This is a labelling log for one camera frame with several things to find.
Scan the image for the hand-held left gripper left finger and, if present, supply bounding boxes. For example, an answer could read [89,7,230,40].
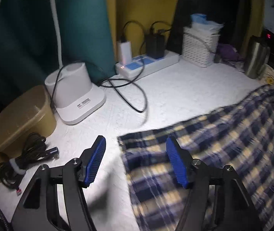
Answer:
[11,135,107,231]

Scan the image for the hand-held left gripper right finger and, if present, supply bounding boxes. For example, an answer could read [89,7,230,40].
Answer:
[165,136,265,231]

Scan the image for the plaid pants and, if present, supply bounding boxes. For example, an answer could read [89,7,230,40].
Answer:
[117,85,274,231]

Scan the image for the white desk lamp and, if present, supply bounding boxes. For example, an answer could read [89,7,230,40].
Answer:
[44,0,107,126]

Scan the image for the tan lidded container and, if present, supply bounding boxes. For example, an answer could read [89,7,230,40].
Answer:
[0,85,57,153]

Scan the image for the white power strip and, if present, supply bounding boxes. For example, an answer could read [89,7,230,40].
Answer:
[115,50,180,78]

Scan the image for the white woven basket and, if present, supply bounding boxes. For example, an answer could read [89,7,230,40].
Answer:
[182,26,220,68]

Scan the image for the white charger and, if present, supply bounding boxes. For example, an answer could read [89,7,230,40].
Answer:
[117,41,130,63]

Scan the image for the black power adapter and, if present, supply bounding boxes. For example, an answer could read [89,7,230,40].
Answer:
[145,34,166,59]

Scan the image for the purple object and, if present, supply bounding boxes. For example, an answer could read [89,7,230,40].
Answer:
[217,44,240,62]

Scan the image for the cream mug with bear print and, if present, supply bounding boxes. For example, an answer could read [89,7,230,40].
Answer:
[262,65,274,93]

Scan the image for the steel tumbler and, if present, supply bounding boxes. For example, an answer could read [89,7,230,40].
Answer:
[243,36,271,79]

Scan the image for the plastic tissue pack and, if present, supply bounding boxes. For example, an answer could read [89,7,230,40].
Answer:
[190,14,224,35]

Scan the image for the teal curtain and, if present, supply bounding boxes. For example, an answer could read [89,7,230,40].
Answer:
[0,0,116,106]

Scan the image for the yellow curtain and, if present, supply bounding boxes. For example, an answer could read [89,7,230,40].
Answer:
[248,0,265,44]
[103,0,182,56]

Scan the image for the coiled black cable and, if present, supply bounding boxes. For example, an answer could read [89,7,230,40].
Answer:
[0,132,60,195]

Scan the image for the black lamp cable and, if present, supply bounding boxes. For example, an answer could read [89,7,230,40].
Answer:
[50,20,148,113]

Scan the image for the black adapter cable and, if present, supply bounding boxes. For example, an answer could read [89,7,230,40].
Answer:
[150,21,218,54]

